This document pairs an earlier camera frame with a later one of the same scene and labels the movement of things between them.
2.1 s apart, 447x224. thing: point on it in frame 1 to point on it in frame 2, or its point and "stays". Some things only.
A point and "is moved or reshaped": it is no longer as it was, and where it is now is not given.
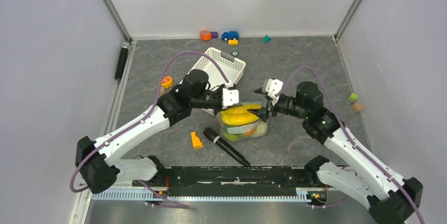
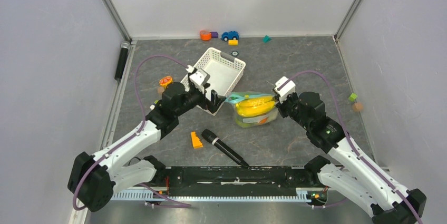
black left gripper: x=215 y=110 stays
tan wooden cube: x=357 y=107 stays
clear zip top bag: x=239 y=123 is moved or reshaped
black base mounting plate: x=225 y=181 stays
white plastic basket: x=233 y=68 stays
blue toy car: x=231 y=35 stays
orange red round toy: x=167 y=82 stays
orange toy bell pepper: x=251 y=132 is moved or reshaped
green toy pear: x=231 y=137 to x=240 y=121
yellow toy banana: x=239 y=114 is moved or reshaped
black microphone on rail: x=125 y=46 stays
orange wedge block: x=196 y=143 stays
